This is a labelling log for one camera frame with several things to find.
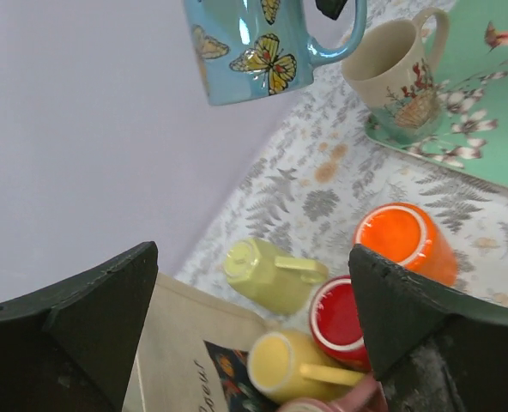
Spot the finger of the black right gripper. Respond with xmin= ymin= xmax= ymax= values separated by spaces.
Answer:
xmin=315 ymin=0 xmax=348 ymax=21

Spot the floral table mat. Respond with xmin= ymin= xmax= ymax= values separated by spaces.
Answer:
xmin=174 ymin=0 xmax=508 ymax=327

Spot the beige floral mug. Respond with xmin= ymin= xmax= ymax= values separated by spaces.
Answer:
xmin=342 ymin=7 xmax=451 ymax=144

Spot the pink round mug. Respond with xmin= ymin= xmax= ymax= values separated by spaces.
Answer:
xmin=277 ymin=373 xmax=389 ymax=412

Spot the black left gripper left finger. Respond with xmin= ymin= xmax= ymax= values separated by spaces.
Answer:
xmin=0 ymin=241 xmax=158 ymax=411

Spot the lime green mug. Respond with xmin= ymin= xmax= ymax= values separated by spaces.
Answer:
xmin=223 ymin=238 xmax=330 ymax=315

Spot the beige canvas tote bag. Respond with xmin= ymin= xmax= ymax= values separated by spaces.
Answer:
xmin=123 ymin=274 xmax=278 ymax=412

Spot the yellow mug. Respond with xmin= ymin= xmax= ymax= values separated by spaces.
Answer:
xmin=247 ymin=330 xmax=365 ymax=404

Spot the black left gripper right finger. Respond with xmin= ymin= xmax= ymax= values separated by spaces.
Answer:
xmin=348 ymin=245 xmax=508 ymax=412

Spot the green floral tray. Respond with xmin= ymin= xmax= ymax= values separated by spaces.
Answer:
xmin=366 ymin=1 xmax=508 ymax=188

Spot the red mug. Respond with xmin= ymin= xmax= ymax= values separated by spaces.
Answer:
xmin=308 ymin=276 xmax=372 ymax=372

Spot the orange mug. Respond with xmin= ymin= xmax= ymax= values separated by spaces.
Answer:
xmin=353 ymin=202 xmax=458 ymax=287

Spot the blue butterfly mug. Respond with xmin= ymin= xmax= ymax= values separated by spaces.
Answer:
xmin=183 ymin=0 xmax=367 ymax=106

